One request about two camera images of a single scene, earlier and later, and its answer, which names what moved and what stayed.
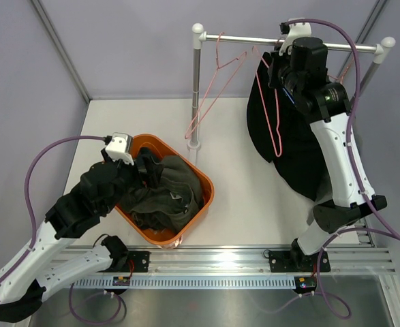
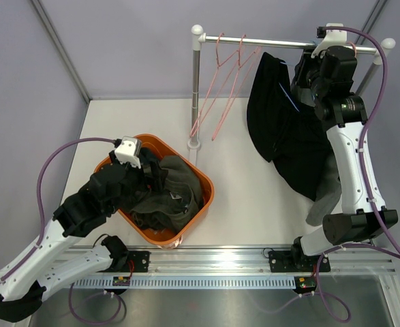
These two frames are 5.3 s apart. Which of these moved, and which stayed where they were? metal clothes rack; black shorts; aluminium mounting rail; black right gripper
Moved: black right gripper
Stayed: black shorts; metal clothes rack; aluminium mounting rail
